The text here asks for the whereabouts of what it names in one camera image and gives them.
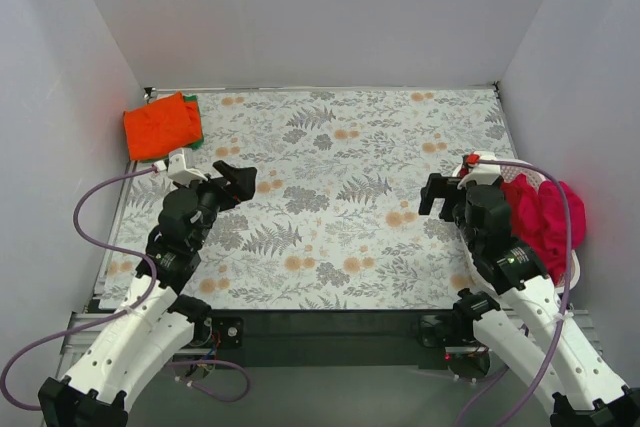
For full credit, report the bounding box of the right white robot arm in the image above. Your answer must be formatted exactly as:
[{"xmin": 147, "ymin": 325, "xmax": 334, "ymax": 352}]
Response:
[{"xmin": 419, "ymin": 174, "xmax": 639, "ymax": 426}]

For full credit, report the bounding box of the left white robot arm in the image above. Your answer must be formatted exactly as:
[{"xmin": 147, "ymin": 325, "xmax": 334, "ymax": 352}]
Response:
[{"xmin": 38, "ymin": 161, "xmax": 257, "ymax": 426}]

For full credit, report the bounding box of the folded green t shirt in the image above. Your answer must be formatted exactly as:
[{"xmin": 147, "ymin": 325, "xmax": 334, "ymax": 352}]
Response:
[{"xmin": 183, "ymin": 95, "xmax": 204, "ymax": 150}]

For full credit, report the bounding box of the pink t shirt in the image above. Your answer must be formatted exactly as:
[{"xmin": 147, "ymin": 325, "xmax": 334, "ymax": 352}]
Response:
[{"xmin": 501, "ymin": 174, "xmax": 566, "ymax": 285}]

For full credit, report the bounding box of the white plastic laundry basket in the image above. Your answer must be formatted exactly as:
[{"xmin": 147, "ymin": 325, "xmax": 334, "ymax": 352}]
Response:
[{"xmin": 465, "ymin": 159, "xmax": 586, "ymax": 297}]

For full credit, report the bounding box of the folded orange t shirt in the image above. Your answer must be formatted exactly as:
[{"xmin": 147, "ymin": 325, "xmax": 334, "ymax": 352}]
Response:
[{"xmin": 123, "ymin": 92, "xmax": 198, "ymax": 162}]

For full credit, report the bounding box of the floral table cloth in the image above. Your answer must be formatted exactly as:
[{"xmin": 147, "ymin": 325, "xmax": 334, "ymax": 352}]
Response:
[{"xmin": 99, "ymin": 89, "xmax": 564, "ymax": 312}]

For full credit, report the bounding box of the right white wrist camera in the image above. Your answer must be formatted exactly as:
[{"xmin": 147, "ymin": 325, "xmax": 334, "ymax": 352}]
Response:
[{"xmin": 456, "ymin": 151, "xmax": 501, "ymax": 190}]

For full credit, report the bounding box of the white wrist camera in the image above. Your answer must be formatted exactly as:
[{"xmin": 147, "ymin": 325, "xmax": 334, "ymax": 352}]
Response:
[
  {"xmin": 152, "ymin": 147, "xmax": 207, "ymax": 186},
  {"xmin": 456, "ymin": 151, "xmax": 501, "ymax": 190}
]

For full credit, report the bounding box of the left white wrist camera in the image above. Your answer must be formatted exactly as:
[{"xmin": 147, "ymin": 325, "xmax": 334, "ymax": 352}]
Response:
[{"xmin": 152, "ymin": 147, "xmax": 207, "ymax": 186}]

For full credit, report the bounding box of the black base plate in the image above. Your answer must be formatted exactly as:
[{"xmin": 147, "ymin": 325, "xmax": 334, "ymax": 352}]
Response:
[{"xmin": 182, "ymin": 307, "xmax": 489, "ymax": 375}]

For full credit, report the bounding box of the aluminium frame rail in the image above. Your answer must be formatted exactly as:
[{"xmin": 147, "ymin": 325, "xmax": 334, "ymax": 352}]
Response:
[{"xmin": 42, "ymin": 311, "xmax": 626, "ymax": 427}]

